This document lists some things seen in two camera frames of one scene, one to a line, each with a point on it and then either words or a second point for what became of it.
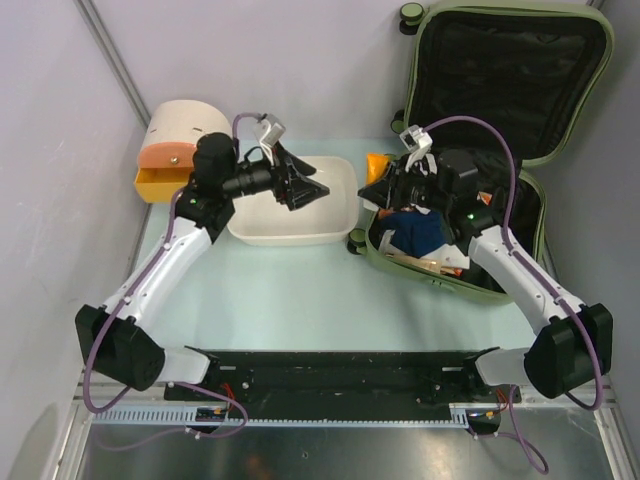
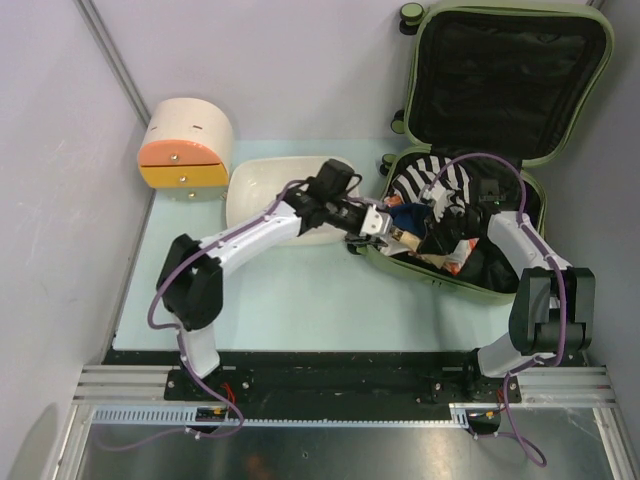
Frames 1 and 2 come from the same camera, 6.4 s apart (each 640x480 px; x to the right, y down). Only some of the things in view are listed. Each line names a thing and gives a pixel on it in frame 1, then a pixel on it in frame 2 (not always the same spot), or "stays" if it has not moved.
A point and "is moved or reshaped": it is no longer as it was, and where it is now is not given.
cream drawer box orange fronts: (166, 156) is moved or reshaped
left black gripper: (306, 190) → (363, 239)
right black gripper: (392, 192) → (436, 238)
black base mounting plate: (342, 379) stays
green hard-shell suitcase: (517, 87) stays
